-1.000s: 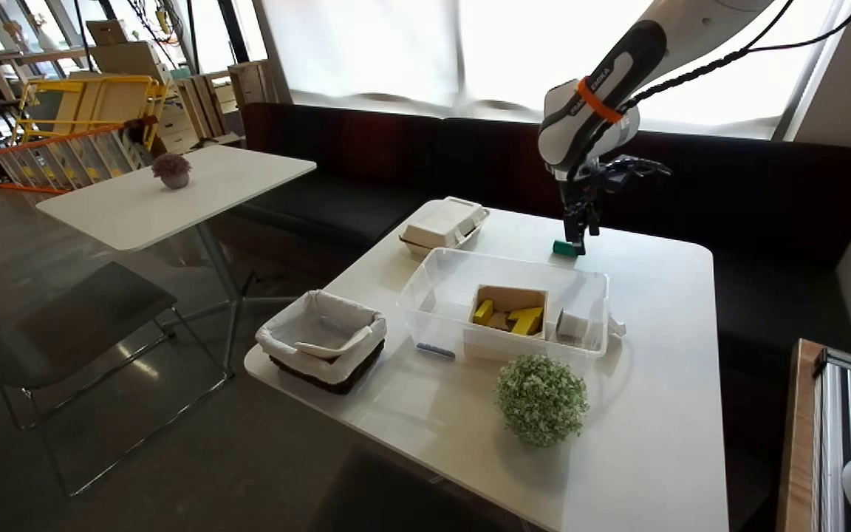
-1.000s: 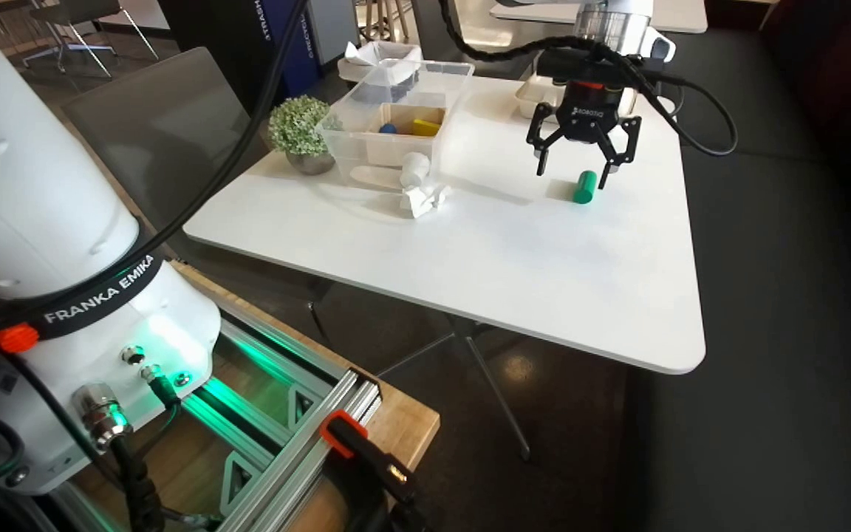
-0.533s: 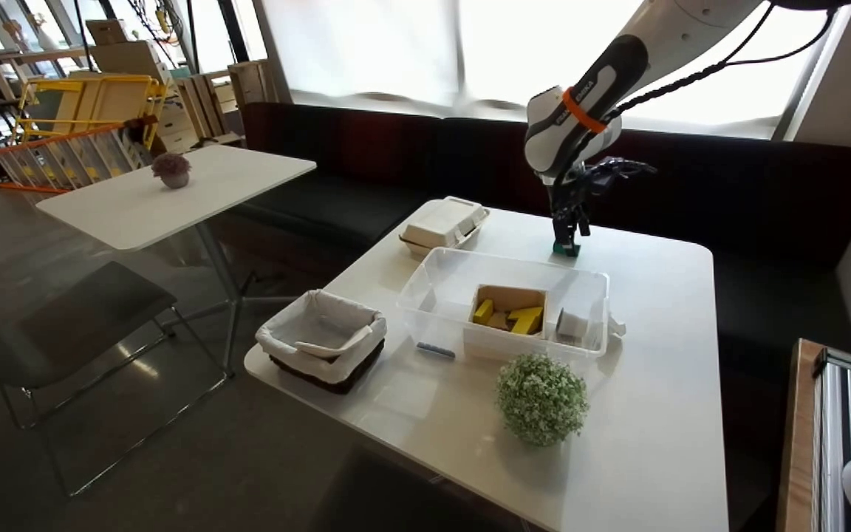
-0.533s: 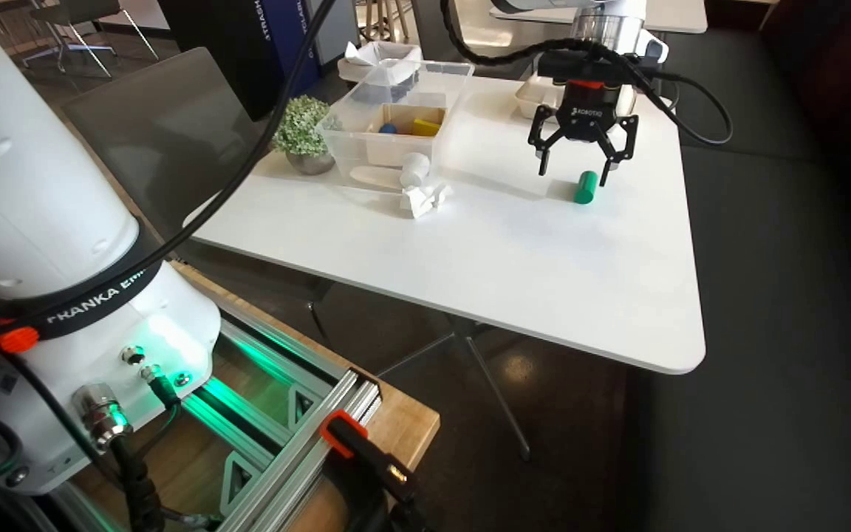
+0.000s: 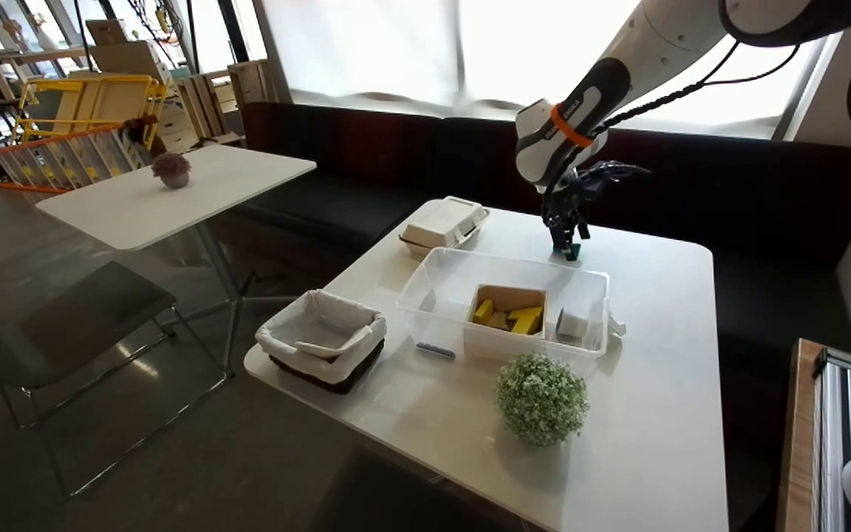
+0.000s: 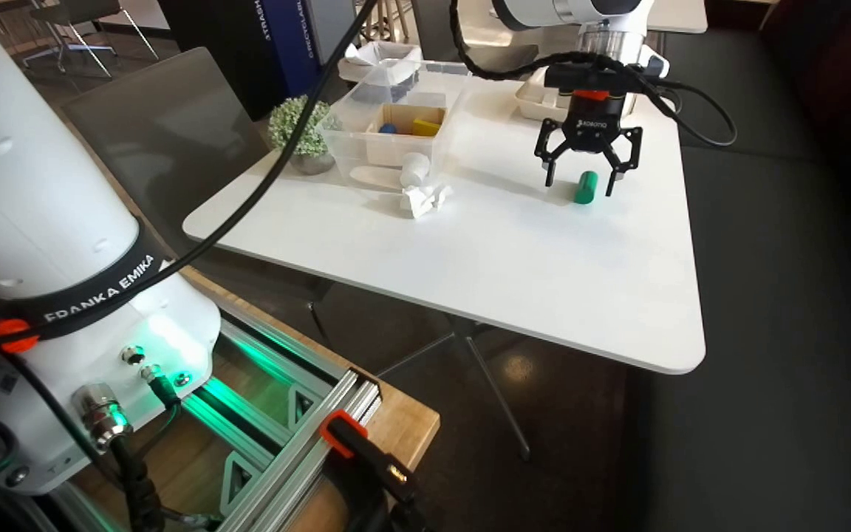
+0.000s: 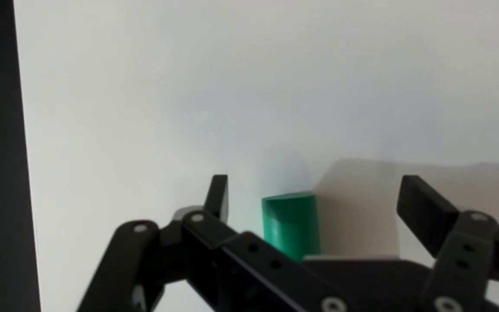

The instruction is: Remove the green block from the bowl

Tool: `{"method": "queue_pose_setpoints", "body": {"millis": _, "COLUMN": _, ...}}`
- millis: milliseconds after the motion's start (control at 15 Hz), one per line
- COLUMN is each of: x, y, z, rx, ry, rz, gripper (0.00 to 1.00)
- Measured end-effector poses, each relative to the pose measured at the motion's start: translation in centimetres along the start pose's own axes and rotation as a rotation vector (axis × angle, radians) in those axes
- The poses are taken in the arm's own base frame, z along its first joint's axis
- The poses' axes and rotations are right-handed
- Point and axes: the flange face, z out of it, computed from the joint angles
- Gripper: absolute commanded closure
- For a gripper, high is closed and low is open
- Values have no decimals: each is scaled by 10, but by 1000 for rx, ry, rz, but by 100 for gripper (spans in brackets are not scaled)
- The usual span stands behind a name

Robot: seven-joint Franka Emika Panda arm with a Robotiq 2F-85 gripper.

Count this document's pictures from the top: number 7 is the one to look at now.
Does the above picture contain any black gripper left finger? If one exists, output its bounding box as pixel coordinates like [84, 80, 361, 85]
[75, 173, 357, 312]

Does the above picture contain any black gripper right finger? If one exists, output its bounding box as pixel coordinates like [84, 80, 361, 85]
[395, 173, 499, 312]

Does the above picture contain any green block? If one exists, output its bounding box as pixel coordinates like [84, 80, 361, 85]
[260, 190, 323, 262]

